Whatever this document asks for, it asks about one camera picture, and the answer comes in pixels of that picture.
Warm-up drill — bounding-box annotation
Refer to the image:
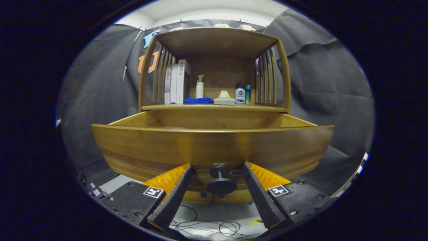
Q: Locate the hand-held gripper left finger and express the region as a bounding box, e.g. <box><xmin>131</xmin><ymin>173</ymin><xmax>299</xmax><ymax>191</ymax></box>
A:
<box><xmin>97</xmin><ymin>163</ymin><xmax>194</xmax><ymax>235</ymax></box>

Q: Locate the wooden cabinet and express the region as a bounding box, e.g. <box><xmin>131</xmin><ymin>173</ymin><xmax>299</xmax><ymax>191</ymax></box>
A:
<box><xmin>138</xmin><ymin>27</ymin><xmax>292</xmax><ymax>205</ymax></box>

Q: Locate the pale purple book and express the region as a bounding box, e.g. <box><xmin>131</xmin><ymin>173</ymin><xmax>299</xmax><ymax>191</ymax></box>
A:
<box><xmin>164</xmin><ymin>65</ymin><xmax>172</xmax><ymax>104</ymax></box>

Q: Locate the grey book with dark cover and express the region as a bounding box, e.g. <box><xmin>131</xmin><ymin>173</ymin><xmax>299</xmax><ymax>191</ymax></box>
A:
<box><xmin>176</xmin><ymin>59</ymin><xmax>191</xmax><ymax>104</ymax></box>

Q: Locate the wooden drawer with black knob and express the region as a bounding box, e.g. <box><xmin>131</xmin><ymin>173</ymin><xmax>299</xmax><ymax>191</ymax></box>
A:
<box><xmin>91</xmin><ymin>110</ymin><xmax>335</xmax><ymax>198</ymax></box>

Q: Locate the black and white striped board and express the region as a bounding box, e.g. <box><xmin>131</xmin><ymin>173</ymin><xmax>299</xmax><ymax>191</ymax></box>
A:
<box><xmin>334</xmin><ymin>152</ymin><xmax>370</xmax><ymax>198</ymax></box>

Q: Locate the blue folded cloth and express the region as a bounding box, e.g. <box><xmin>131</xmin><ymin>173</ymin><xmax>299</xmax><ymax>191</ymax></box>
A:
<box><xmin>184</xmin><ymin>97</ymin><xmax>214</xmax><ymax>104</ymax></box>

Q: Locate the white lotion bottle blue cap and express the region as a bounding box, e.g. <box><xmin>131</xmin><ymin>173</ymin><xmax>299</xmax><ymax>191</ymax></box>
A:
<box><xmin>235</xmin><ymin>83</ymin><xmax>246</xmax><ymax>104</ymax></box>

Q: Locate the black backdrop cloth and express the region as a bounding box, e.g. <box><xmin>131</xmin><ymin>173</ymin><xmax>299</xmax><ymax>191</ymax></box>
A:
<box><xmin>57</xmin><ymin>8</ymin><xmax>375</xmax><ymax>195</ymax></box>

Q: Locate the wooden cabinet door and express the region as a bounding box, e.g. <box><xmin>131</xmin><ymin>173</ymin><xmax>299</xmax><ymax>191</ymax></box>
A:
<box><xmin>182</xmin><ymin>190</ymin><xmax>210</xmax><ymax>205</ymax></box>
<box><xmin>233</xmin><ymin>192</ymin><xmax>253</xmax><ymax>204</ymax></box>

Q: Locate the wooden countertop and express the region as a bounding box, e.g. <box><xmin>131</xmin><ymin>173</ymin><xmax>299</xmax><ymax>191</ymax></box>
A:
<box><xmin>141</xmin><ymin>103</ymin><xmax>289</xmax><ymax>113</ymax></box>

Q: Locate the black floor cable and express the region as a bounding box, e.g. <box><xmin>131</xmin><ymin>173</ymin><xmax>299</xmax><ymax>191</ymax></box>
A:
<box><xmin>170</xmin><ymin>205</ymin><xmax>255</xmax><ymax>239</ymax></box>

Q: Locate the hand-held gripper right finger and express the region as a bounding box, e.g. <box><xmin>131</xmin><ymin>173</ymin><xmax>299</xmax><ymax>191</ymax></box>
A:
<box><xmin>241</xmin><ymin>161</ymin><xmax>336</xmax><ymax>230</ymax></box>

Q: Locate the white book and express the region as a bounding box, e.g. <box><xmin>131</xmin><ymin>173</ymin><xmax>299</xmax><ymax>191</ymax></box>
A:
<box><xmin>170</xmin><ymin>64</ymin><xmax>179</xmax><ymax>104</ymax></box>

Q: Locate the white pump bottle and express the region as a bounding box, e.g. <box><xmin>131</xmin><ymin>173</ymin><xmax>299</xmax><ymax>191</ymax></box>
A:
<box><xmin>196</xmin><ymin>74</ymin><xmax>205</xmax><ymax>99</ymax></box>

